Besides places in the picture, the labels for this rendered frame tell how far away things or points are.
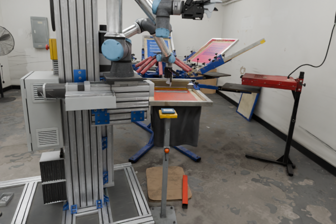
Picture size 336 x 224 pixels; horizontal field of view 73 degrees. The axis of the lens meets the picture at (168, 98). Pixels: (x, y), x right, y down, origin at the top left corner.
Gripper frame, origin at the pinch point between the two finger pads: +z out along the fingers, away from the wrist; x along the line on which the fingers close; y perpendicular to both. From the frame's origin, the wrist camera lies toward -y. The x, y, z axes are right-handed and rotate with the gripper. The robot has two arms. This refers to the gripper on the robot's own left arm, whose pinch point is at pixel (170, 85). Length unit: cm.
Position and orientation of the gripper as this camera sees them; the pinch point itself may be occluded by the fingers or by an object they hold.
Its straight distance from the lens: 249.5
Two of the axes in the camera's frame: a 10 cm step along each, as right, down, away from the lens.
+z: -0.4, 9.7, 2.5
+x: 1.2, 2.5, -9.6
